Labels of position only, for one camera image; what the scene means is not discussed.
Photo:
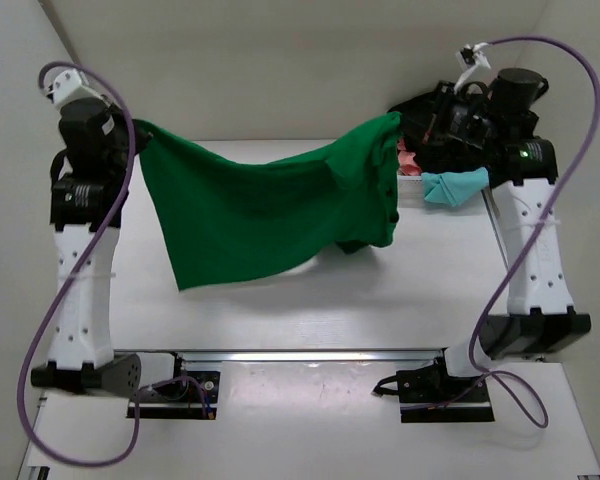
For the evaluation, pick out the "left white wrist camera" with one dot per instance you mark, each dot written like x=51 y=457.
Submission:
x=69 y=86

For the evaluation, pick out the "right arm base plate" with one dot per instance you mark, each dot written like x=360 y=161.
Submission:
x=429 y=394

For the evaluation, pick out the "aluminium table rail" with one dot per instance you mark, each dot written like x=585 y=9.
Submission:
x=298 y=355

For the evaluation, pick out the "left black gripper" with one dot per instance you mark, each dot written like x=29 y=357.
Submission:
x=144 y=134

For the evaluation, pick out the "white plastic basket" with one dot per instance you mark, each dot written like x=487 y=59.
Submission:
x=409 y=188

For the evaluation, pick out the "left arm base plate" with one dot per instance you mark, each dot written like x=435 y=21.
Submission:
x=193 y=397

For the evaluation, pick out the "teal t shirt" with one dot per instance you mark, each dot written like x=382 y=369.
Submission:
x=453 y=189

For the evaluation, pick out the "black t shirt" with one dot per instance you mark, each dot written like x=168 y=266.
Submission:
x=418 y=117

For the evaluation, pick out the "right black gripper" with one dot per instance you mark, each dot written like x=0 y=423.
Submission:
x=445 y=97

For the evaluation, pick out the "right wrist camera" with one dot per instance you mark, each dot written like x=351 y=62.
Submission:
x=471 y=58

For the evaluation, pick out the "pink t shirt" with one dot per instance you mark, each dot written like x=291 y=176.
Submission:
x=407 y=163

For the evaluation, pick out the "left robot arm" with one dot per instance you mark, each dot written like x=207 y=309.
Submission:
x=89 y=186

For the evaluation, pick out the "green t shirt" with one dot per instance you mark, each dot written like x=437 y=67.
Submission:
x=225 y=222

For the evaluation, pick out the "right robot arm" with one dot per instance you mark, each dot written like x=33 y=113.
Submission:
x=541 y=317

